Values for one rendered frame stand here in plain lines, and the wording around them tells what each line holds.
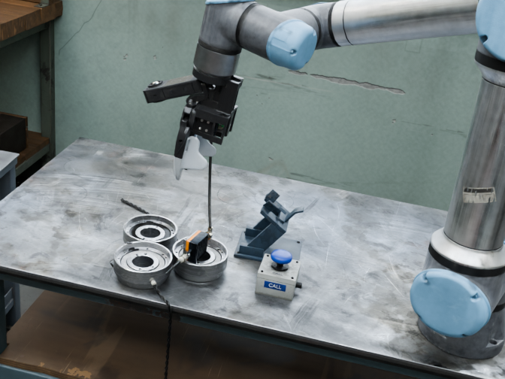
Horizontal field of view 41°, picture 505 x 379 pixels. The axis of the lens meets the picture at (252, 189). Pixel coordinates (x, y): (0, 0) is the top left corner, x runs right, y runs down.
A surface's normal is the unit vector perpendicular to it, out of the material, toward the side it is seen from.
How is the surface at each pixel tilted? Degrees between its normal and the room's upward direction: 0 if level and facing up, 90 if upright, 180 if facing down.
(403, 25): 109
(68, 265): 0
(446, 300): 98
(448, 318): 98
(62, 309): 0
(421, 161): 90
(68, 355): 0
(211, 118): 90
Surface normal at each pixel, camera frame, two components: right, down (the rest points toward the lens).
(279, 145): -0.21, 0.41
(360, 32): -0.46, 0.65
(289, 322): 0.12, -0.89
